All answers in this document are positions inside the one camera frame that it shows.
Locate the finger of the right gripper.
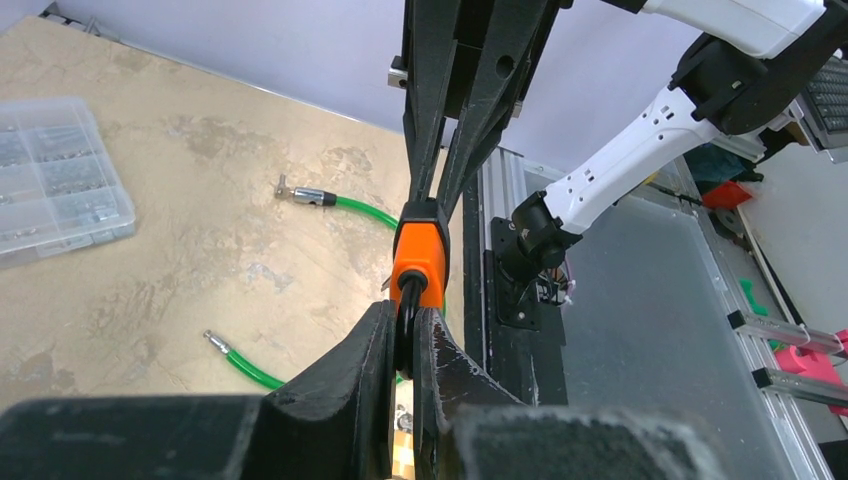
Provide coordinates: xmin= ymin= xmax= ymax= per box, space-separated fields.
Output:
xmin=402 ymin=0 xmax=461 ymax=201
xmin=437 ymin=1 xmax=549 ymax=216

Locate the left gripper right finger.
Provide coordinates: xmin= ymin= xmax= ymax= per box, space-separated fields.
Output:
xmin=413 ymin=308 xmax=727 ymax=479

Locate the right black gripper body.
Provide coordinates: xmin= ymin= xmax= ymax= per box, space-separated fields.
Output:
xmin=388 ymin=1 xmax=573 ymax=119

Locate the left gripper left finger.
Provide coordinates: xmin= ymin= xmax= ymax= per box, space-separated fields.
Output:
xmin=1 ymin=301 xmax=396 ymax=479

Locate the orange black padlock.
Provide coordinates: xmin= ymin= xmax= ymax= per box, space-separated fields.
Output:
xmin=389 ymin=198 xmax=450 ymax=380

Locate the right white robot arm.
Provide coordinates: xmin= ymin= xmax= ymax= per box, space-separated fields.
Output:
xmin=396 ymin=1 xmax=847 ymax=266

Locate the clear plastic organizer box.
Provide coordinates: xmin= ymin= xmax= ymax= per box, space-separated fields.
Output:
xmin=1 ymin=97 xmax=136 ymax=269

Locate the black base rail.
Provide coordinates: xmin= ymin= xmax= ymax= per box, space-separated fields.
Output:
xmin=461 ymin=148 xmax=568 ymax=406

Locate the green cable lock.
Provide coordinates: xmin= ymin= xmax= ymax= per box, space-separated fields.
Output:
xmin=202 ymin=174 xmax=446 ymax=392

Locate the aluminium frame rail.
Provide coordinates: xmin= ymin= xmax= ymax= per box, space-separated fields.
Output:
xmin=653 ymin=158 xmax=847 ymax=479

